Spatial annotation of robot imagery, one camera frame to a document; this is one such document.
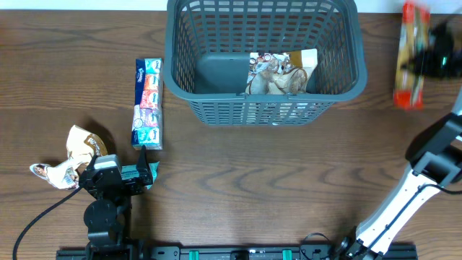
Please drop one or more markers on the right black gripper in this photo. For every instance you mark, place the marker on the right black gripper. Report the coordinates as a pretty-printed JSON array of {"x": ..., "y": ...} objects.
[{"x": 432, "y": 60}]

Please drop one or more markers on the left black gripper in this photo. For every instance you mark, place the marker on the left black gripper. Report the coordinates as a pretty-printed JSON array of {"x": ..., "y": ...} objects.
[{"x": 137, "y": 187}]

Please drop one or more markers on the red spaghetti package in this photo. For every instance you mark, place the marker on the red spaghetti package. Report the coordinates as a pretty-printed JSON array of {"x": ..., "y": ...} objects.
[{"x": 414, "y": 38}]

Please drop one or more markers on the snack bag with barcode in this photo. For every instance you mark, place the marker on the snack bag with barcode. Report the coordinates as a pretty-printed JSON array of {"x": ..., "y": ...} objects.
[{"x": 297, "y": 70}]

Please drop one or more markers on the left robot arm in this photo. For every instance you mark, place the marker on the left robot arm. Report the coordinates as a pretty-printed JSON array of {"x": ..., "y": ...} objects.
[{"x": 108, "y": 217}]

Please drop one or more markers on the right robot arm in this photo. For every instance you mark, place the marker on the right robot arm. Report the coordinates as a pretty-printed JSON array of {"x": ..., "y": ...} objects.
[{"x": 433, "y": 162}]

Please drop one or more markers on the teal packet under gripper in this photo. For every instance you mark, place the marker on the teal packet under gripper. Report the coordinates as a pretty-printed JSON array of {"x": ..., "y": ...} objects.
[{"x": 153, "y": 166}]

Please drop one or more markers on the crumpled beige snack bag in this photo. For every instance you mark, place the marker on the crumpled beige snack bag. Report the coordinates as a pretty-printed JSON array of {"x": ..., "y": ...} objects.
[{"x": 81, "y": 146}]

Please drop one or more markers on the Kleenex tissue multipack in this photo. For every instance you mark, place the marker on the Kleenex tissue multipack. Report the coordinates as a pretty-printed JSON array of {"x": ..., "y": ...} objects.
[{"x": 146, "y": 127}]

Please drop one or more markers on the grey plastic basket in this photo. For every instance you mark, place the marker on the grey plastic basket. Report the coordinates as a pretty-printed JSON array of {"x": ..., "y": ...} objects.
[{"x": 211, "y": 47}]

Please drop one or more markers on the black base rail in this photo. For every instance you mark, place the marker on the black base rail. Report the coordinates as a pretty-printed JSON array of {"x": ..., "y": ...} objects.
[{"x": 322, "y": 251}]

